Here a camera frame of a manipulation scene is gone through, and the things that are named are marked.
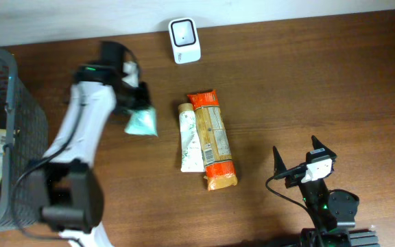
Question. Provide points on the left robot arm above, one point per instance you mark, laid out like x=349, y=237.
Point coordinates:
x=66, y=195

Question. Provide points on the white barcode scanner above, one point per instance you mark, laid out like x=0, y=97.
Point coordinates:
x=184, y=40

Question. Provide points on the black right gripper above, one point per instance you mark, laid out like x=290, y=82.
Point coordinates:
x=294, y=179

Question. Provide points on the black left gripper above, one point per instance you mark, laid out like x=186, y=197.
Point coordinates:
x=132, y=101

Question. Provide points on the white hair product tube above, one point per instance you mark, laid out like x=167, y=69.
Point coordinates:
x=191, y=158

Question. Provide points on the teal snack pouch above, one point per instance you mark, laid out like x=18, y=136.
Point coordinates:
x=142, y=122

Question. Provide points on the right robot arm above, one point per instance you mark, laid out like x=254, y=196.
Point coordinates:
x=331, y=211

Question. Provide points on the orange pasta packet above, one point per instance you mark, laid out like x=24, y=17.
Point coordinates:
x=218, y=162

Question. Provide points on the grey plastic mesh basket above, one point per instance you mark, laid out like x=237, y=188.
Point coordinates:
x=26, y=140

